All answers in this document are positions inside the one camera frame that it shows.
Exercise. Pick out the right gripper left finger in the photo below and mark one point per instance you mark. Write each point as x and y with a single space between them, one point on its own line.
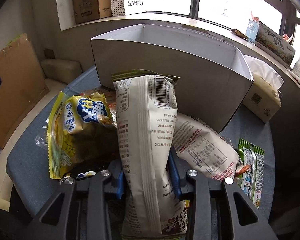
90 208

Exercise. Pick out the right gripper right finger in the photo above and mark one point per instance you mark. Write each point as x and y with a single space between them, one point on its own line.
218 209

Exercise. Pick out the green snack bar packet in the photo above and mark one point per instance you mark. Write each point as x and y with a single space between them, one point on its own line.
251 180

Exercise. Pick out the white red-print snack bag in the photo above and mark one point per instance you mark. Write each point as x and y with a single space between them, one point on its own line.
203 148

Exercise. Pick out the yellow potato chips bag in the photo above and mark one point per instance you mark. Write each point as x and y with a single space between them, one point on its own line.
81 134

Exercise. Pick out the tall beige snack bag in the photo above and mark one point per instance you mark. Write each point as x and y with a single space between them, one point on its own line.
146 113

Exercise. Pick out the orange snack packet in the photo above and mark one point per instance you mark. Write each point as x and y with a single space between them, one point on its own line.
110 95

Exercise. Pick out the beige tissue pack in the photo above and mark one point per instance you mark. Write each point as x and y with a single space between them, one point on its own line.
264 97

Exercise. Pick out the flat cardboard sheet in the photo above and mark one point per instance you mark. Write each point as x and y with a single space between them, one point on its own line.
22 84

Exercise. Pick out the white cardboard storage box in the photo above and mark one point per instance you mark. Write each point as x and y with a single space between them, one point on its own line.
213 76

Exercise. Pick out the brown wrapper on sill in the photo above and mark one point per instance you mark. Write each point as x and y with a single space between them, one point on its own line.
239 34

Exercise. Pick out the printed tissue box on sill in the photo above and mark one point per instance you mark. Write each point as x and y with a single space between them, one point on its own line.
261 35

